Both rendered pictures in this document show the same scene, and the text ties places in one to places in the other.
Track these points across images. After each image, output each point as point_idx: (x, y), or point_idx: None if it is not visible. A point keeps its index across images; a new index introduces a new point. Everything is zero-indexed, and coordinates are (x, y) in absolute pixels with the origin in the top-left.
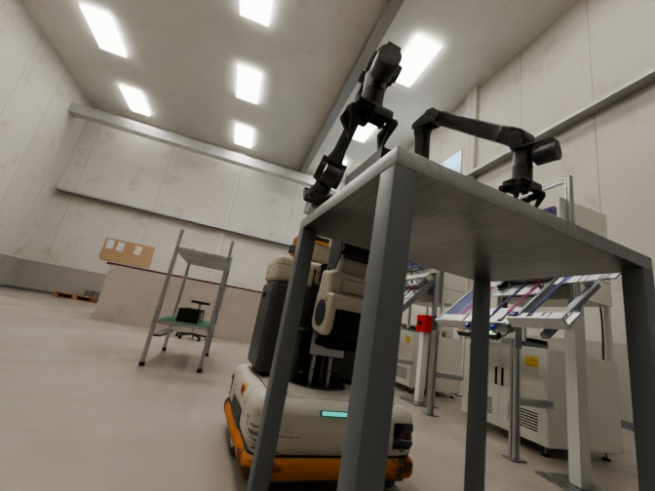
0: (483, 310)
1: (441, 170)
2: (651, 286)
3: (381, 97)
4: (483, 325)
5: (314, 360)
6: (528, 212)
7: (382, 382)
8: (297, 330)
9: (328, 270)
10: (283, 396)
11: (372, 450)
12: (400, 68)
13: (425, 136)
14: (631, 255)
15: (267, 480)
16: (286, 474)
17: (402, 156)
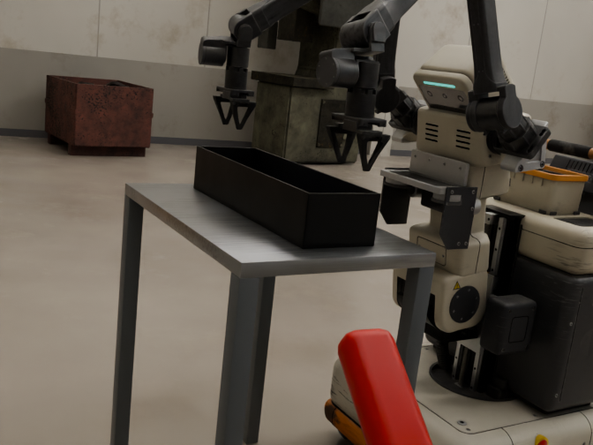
0: (403, 309)
1: (134, 194)
2: (234, 297)
3: (228, 77)
4: (401, 332)
5: (458, 346)
6: (161, 216)
7: (120, 304)
8: (262, 286)
9: (401, 223)
10: (256, 335)
11: (118, 329)
12: (239, 32)
13: None
14: (221, 257)
15: (251, 388)
16: (341, 429)
17: (125, 189)
